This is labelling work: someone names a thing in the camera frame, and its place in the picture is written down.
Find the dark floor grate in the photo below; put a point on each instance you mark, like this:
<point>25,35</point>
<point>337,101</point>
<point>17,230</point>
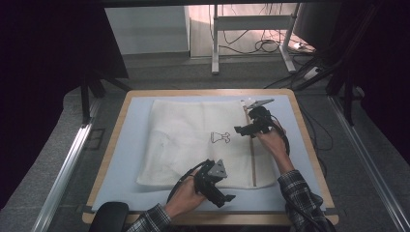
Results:
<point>95,139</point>

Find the white panel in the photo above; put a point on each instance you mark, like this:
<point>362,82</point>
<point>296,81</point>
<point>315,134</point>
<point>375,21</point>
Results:
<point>148,29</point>

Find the aluminium floor rail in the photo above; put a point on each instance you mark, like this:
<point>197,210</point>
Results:
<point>64,174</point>
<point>367,161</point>

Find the black metal stand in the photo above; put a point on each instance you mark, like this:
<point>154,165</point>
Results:
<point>347,103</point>
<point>86,100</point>

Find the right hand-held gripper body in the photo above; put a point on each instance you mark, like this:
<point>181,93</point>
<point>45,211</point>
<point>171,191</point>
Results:
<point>262,122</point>

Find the white metal desk frame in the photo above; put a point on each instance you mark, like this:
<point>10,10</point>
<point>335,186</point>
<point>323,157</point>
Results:
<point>251,22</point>

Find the wooden table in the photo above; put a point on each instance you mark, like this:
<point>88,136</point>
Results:
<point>245,219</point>

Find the person's left hand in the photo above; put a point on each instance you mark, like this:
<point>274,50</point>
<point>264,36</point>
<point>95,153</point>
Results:
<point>185,199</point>

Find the person's right hand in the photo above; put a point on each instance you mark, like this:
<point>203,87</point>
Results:
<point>274,141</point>

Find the dark curtain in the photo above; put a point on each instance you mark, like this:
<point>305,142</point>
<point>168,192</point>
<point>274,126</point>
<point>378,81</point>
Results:
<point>390,80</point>
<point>38,80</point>

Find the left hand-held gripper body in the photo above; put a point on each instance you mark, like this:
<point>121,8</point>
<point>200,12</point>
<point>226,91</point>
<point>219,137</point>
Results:
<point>208,185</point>

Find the light blue table mat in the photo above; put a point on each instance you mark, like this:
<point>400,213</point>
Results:
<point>290,167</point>

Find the white power strip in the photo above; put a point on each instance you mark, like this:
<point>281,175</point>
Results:
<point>312,73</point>

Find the black rounded pad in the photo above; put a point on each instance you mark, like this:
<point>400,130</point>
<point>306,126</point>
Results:
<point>109,217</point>

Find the white mesh laundry bag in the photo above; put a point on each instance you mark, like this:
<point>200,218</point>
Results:
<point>187,145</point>

